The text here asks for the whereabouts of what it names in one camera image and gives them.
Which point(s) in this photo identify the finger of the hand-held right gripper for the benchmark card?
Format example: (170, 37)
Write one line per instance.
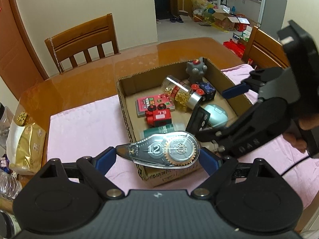
(224, 132)
(234, 91)

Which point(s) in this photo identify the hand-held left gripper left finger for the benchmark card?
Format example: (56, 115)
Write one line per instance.
(107, 156)

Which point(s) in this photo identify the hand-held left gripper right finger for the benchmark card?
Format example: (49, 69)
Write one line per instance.
(209, 161)

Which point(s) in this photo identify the teal lidded clear container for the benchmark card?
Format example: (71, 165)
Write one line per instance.
(216, 115)

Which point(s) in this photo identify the black device with buttons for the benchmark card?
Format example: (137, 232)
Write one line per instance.
(198, 118)

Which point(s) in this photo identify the grey toy figure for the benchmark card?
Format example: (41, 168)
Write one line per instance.
(197, 71)

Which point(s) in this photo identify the cardboard box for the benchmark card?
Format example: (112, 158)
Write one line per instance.
(162, 176)

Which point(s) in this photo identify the clear correction tape dispenser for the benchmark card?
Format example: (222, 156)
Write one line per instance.
(159, 149)

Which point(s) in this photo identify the glass bottle of gold capsules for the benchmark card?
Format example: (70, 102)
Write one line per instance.
(179, 92)

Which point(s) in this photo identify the white cotton swab container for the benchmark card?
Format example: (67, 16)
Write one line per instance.
(164, 129)

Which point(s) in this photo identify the red toy train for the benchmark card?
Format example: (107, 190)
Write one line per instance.
(162, 117)

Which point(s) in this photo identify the person's right hand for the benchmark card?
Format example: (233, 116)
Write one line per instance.
(294, 140)

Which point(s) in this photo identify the black cube toy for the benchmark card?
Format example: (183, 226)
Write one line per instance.
(208, 90)

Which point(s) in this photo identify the pink tablecloth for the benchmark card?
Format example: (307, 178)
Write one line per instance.
(87, 129)

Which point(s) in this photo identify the wooden chair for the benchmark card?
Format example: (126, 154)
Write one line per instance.
(82, 33)
(266, 47)

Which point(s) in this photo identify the pink card box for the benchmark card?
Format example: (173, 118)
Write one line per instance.
(147, 103)

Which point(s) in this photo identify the open cardboard carton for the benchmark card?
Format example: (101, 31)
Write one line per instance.
(225, 21)

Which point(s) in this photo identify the golden foil bag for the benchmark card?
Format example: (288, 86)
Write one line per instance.
(30, 147)

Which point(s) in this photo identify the white refrigerator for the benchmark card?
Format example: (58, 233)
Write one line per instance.
(271, 10)

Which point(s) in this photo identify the wooden cabinet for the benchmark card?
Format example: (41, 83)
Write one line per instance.
(192, 0)

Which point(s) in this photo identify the clear plastic water bottle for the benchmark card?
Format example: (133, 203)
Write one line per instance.
(10, 184)

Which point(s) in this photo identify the brown wooden door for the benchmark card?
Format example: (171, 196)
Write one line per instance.
(12, 54)

